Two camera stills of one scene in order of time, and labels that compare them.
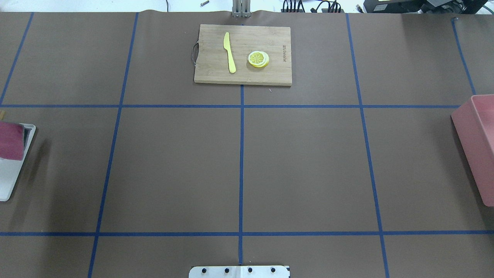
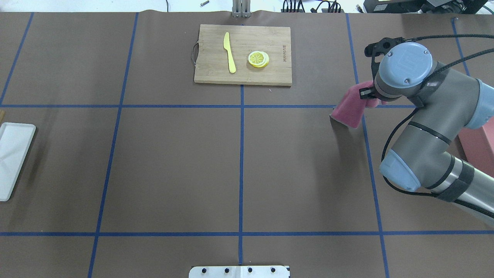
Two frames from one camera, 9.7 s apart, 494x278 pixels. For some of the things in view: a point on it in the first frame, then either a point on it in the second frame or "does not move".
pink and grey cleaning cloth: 13,139 -> 349,109
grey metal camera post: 241,8 does not move
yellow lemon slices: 258,58 does not move
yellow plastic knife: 227,45 does not move
